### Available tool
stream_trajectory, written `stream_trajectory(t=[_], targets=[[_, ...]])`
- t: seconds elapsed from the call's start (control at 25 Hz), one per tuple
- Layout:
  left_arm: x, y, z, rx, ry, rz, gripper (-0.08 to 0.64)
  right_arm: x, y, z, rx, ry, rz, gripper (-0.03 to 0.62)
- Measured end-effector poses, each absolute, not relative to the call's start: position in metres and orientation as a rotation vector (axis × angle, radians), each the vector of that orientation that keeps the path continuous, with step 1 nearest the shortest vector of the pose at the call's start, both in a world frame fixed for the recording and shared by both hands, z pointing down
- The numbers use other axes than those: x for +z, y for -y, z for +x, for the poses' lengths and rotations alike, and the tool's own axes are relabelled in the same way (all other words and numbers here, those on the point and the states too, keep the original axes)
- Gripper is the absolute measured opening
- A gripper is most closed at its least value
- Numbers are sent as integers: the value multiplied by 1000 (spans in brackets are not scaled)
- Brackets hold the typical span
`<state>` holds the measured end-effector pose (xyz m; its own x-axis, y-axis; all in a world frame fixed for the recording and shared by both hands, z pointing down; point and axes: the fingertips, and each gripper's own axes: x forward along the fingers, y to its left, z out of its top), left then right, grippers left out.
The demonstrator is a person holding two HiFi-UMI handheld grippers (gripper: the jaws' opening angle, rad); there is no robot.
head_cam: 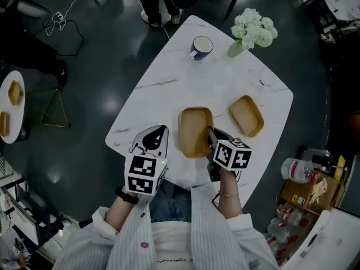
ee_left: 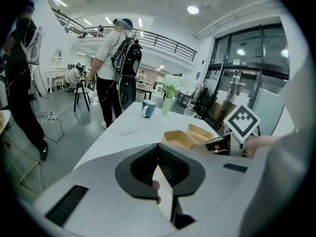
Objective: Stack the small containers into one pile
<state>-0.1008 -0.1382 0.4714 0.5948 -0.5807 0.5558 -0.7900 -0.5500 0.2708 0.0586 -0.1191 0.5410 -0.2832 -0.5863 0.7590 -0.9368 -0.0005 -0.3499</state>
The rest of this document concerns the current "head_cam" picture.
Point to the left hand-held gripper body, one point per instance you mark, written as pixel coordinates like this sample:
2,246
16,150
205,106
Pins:
146,176

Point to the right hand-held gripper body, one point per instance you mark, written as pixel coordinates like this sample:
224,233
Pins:
232,156

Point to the person's right forearm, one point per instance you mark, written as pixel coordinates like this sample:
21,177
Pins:
229,204

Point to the person's left forearm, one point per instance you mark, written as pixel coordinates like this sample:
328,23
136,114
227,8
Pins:
119,212

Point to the pile of plastic bottles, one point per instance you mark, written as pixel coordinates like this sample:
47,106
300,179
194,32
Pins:
287,226

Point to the black wristband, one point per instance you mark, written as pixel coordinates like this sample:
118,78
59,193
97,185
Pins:
126,197

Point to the blue jeans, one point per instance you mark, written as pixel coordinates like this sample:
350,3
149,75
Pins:
170,207

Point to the clear plastic bottle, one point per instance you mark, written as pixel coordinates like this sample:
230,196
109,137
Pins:
296,170

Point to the white t-shirt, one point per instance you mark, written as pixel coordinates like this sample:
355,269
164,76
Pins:
171,246

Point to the clear glass jug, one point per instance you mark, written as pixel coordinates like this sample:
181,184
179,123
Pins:
263,79

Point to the striped shirt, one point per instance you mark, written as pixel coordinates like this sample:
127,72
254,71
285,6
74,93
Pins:
208,235

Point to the cardboard box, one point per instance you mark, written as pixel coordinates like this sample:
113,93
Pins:
309,193

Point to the green vase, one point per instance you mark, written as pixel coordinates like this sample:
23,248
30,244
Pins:
234,49

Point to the blue mug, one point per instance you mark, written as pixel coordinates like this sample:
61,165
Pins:
202,45

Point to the white flower bouquet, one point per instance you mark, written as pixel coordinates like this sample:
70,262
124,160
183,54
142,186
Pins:
254,28

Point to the black chair leg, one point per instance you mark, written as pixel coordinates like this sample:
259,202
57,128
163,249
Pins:
234,0

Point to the white power strip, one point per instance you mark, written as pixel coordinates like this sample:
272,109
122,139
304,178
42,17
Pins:
58,16

